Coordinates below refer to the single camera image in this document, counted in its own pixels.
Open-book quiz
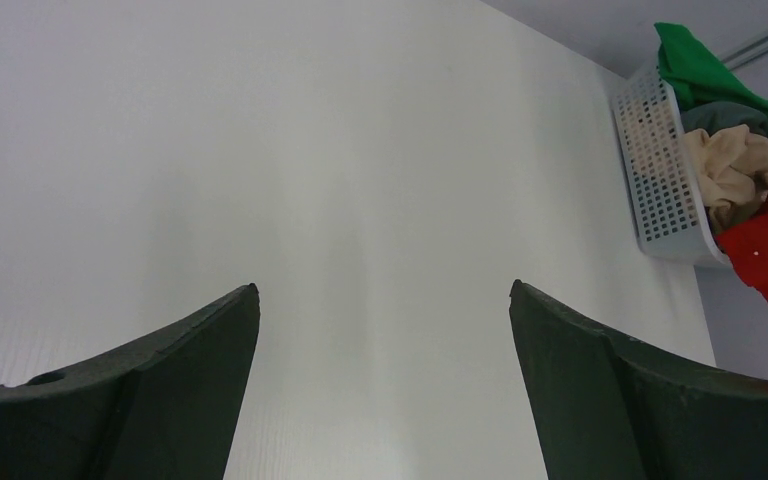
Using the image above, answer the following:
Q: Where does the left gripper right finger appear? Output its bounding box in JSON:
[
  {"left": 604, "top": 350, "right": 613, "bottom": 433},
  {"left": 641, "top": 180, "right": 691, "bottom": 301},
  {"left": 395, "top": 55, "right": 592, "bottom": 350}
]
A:
[{"left": 509, "top": 281, "right": 768, "bottom": 479}]

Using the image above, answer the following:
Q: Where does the white plastic basket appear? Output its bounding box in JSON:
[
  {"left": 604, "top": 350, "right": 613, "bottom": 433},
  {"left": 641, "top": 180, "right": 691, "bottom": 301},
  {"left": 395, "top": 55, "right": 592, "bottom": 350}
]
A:
[{"left": 611, "top": 60, "right": 731, "bottom": 268}]

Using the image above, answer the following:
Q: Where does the grey t shirt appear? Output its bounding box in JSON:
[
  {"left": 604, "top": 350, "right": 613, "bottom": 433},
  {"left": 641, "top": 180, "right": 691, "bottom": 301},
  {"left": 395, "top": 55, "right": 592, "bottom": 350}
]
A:
[{"left": 680, "top": 101, "right": 768, "bottom": 136}]

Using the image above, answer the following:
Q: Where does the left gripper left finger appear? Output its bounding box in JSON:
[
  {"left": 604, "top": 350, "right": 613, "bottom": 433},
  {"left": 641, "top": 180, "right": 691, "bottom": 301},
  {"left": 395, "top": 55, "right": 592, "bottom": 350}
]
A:
[{"left": 0, "top": 284, "right": 260, "bottom": 479}]

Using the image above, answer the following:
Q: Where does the beige t shirt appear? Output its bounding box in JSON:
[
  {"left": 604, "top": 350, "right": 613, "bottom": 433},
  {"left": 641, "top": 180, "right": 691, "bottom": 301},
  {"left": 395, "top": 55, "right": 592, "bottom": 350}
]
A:
[{"left": 682, "top": 124, "right": 768, "bottom": 235}]

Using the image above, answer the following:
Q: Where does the green t shirt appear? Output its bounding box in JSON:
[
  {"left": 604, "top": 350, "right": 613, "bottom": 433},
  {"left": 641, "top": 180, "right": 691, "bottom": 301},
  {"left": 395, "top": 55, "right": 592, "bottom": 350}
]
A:
[{"left": 654, "top": 22, "right": 768, "bottom": 119}]

